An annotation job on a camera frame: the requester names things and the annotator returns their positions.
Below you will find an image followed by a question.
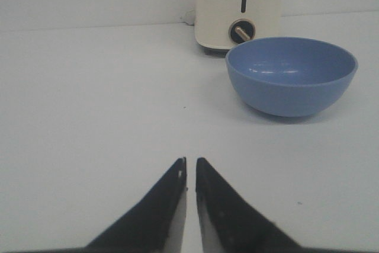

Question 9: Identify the white toaster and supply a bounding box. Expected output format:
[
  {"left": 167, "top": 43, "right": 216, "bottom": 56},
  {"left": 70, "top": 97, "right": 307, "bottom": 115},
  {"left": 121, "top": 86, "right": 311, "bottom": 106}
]
[{"left": 194, "top": 0, "right": 281, "bottom": 52}]

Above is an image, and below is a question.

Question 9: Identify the blue bowl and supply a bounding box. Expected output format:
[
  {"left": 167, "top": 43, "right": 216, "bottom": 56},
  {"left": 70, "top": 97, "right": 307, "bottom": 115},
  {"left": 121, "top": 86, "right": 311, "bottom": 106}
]
[{"left": 226, "top": 37, "right": 358, "bottom": 117}]

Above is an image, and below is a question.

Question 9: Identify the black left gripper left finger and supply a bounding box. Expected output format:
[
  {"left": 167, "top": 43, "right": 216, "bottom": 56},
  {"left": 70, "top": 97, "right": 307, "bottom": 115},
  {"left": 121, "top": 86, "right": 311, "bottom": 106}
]
[{"left": 86, "top": 158, "right": 187, "bottom": 249}]

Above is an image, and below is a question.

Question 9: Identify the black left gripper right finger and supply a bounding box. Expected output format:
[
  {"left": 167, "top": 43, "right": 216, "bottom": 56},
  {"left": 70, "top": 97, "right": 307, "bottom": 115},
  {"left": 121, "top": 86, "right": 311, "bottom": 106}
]
[{"left": 196, "top": 158, "right": 301, "bottom": 250}]

